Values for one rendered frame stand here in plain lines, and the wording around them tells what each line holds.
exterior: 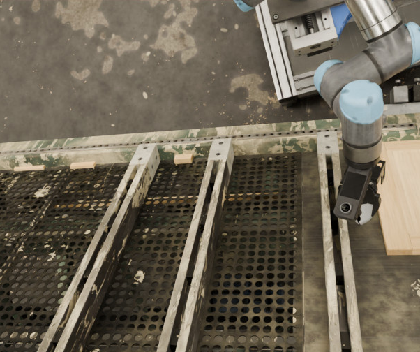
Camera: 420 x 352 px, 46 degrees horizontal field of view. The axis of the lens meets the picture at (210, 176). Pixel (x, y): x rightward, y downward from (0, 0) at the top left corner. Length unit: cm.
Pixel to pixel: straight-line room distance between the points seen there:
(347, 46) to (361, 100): 148
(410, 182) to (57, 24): 218
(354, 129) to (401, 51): 18
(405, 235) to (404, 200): 15
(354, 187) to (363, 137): 12
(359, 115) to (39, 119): 228
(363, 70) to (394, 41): 8
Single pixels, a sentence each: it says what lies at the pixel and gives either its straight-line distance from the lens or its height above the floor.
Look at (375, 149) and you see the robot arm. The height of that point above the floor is 153.
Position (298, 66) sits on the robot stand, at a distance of 238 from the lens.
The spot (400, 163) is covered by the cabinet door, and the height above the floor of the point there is 99.
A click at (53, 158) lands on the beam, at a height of 90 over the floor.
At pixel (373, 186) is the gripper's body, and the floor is 145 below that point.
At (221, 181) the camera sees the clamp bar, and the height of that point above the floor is 112.
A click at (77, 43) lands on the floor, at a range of 294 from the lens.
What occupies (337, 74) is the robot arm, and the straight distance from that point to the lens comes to 103.
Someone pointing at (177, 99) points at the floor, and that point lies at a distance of 266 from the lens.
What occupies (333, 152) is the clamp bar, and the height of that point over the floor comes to 103.
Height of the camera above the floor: 252
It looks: 78 degrees down
